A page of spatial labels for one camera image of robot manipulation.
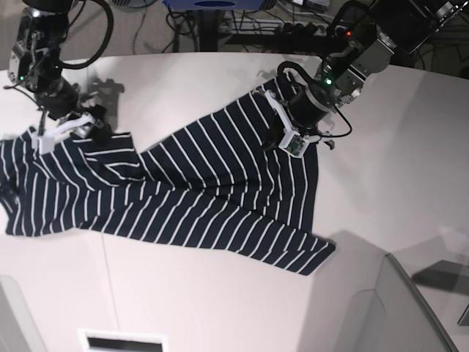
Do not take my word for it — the navy white striped t-shirt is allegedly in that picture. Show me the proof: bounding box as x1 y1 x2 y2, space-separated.
1 92 336 276

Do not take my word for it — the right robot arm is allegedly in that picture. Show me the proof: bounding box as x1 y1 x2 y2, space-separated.
8 1 114 155

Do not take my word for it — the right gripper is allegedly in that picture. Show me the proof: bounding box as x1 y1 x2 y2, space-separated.
32 86 112 153

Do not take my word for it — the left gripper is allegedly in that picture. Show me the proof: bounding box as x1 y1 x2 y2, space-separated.
255 86 336 158

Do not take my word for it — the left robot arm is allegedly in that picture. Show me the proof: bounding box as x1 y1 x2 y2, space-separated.
256 1 468 158

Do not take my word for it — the black table leg column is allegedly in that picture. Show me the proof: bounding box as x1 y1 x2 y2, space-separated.
196 10 223 52

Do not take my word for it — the white framed table slot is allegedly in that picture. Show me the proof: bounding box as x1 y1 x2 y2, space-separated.
78 329 170 352

